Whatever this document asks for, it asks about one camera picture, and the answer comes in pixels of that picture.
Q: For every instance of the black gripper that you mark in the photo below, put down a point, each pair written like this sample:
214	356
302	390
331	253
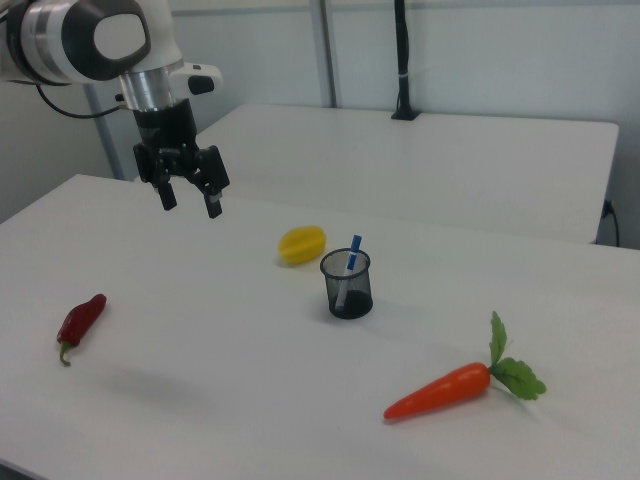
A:
167	127

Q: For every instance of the red toy chili pepper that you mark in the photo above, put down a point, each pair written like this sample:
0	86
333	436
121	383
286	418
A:
82	317

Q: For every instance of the grey partition post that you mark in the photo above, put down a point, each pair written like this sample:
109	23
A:
327	50
107	145

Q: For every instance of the blue and white marker pen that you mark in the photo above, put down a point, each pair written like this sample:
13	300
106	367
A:
355	245

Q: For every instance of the orange toy carrot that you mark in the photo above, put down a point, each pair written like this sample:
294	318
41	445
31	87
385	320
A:
440	392

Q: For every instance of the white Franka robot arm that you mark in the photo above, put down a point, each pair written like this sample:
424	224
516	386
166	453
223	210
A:
75	40

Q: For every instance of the black mesh pen cup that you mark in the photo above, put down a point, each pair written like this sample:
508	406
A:
350	295

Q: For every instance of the white side table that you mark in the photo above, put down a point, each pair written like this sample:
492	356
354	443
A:
400	165

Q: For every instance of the yellow toy starfruit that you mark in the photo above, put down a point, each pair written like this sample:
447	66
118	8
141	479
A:
301	246

